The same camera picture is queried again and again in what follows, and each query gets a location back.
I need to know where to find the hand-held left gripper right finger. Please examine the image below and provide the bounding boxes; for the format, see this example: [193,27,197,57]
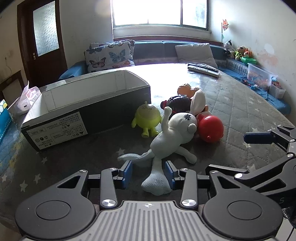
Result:
[165,161,252,208]

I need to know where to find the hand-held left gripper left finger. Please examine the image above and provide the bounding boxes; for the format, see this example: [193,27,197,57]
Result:
[57,160,133,208]

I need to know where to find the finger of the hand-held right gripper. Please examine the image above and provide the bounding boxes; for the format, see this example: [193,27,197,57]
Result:
[206,152,296,189]
[243,125,296,153]

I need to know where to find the red round toy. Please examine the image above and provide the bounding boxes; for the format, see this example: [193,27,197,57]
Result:
[196,115,224,142]

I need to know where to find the white rabbit plush toy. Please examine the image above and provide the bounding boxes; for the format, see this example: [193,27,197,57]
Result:
[117,89,206,195]

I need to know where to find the green round toy figure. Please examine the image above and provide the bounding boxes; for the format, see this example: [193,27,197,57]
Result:
[132,101,162,138]

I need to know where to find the black round toy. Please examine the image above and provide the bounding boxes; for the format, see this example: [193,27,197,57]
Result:
[161,96,192,115]

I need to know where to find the black cardboard box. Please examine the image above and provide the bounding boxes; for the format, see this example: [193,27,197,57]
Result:
[21,70,151,151]

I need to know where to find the grey quilted desktop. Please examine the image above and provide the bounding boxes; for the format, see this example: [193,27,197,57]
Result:
[0,62,296,241]

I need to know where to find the small clear plastic box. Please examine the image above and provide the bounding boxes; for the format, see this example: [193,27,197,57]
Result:
[269,80,286,99]

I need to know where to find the scattered small toy pieces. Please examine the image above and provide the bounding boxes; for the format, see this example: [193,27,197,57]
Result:
[240,78,260,90]

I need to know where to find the clear plastic storage container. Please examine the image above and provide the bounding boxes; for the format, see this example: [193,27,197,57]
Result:
[247,63,278,90]

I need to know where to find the white remote control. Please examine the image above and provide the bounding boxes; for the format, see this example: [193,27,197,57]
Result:
[187,66,221,79]

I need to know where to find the orange peanut toy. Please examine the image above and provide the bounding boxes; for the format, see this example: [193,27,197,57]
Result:
[178,84,199,98]

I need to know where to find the yellow green plush toy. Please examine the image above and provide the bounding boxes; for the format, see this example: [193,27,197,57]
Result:
[235,46,247,61]

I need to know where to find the black remote control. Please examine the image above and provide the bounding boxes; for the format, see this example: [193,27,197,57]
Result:
[188,63,219,72]

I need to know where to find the black and white cow plush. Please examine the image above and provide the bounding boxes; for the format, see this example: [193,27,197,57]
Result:
[223,40,235,58]

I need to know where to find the white pillow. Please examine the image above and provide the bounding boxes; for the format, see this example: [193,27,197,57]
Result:
[175,43,218,69]

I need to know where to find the butterfly print pillow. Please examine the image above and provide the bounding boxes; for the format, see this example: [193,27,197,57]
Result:
[90,39,136,55]
[84,42,136,73]

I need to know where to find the orange pinwheel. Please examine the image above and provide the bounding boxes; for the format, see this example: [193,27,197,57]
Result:
[221,19,229,44]

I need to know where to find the tissue pack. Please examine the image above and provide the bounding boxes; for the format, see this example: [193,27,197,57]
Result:
[17,81,42,115]

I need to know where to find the blue sofa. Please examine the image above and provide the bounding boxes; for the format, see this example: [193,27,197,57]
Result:
[58,40,292,114]

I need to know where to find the blue carton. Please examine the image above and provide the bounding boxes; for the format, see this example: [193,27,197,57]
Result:
[0,99,13,142]

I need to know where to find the dark wooden furniture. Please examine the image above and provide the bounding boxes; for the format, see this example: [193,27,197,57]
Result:
[0,71,25,109]

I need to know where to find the window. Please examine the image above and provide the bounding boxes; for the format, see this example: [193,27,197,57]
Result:
[111,0,212,32]

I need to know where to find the dark wooden door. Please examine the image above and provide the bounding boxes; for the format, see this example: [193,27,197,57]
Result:
[17,0,68,81]

